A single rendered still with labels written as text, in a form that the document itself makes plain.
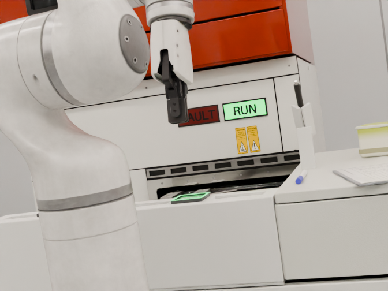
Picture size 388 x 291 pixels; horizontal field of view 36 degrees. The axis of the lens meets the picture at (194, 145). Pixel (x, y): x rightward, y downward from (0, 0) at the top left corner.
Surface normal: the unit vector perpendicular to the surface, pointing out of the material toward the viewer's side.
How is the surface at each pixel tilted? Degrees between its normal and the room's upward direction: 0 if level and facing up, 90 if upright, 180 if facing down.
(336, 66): 90
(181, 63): 93
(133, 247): 90
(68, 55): 99
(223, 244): 90
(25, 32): 58
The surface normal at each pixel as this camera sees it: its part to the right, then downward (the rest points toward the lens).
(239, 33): -0.27, 0.09
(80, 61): -0.21, 0.37
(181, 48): 0.92, -0.11
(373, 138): -0.51, 0.11
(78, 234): -0.04, 0.07
